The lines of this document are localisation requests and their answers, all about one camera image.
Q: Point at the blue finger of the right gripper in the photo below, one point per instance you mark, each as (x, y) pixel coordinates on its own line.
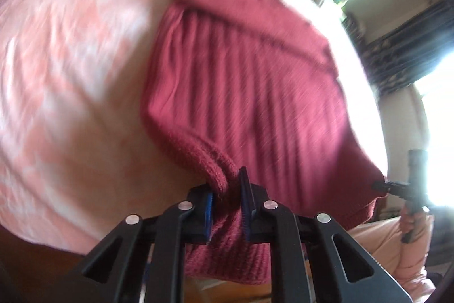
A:
(381, 186)

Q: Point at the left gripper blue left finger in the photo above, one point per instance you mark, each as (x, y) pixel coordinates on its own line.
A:
(207, 215)

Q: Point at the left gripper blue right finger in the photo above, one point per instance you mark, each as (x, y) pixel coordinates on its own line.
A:
(247, 203)

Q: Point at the dark red knit sweater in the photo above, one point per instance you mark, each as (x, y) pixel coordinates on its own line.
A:
(251, 84)

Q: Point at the person right hand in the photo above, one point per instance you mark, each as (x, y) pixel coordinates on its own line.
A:
(413, 221)

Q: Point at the pink jacket sleeve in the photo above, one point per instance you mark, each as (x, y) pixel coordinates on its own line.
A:
(406, 263)

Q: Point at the pink floral bed blanket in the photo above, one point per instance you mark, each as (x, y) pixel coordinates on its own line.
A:
(75, 157)

